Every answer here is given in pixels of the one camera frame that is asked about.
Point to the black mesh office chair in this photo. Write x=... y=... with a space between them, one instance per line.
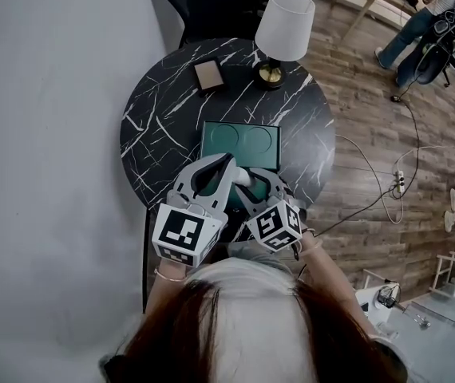
x=211 y=6

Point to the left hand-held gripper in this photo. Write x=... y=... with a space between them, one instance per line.
x=179 y=231

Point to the glass table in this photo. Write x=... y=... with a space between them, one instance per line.
x=443 y=333

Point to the person's light shirt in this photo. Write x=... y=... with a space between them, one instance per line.
x=247 y=271

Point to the person's left forearm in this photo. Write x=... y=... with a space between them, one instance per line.
x=163 y=289

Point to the round black marble table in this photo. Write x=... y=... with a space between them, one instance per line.
x=159 y=134

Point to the small black framed pad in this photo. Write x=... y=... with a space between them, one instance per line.
x=209 y=75

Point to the white shade brass table lamp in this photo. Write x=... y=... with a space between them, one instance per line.
x=285 y=26

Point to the dark green tray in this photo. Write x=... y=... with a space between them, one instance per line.
x=243 y=146

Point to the white round object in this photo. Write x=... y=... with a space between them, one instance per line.
x=243 y=176

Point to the white side stand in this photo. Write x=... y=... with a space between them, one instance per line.
x=367 y=298

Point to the person's right forearm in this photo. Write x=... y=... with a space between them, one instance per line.
x=327 y=277

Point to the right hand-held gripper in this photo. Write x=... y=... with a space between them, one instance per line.
x=275 y=223

